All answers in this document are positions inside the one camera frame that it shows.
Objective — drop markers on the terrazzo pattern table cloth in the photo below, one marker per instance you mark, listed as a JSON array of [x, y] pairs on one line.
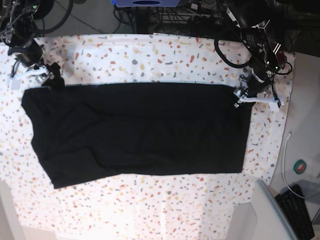
[[128, 206]]

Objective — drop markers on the blue box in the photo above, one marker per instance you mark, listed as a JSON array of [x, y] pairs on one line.
[[145, 3]]

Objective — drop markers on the black t-shirt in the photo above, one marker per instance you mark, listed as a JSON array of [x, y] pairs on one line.
[[88, 132]]

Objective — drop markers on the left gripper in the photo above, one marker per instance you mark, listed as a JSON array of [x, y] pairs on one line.
[[274, 103]]

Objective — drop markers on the green tape roll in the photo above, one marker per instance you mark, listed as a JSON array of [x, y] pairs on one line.
[[300, 167]]

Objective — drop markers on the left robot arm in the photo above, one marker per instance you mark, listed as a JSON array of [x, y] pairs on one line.
[[250, 21]]

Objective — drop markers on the black keyboard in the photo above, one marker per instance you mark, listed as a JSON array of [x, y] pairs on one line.
[[295, 210]]

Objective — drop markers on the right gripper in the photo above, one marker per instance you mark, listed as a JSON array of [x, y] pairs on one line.
[[41, 76]]

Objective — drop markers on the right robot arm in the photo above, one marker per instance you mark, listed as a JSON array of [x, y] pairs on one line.
[[18, 32]]

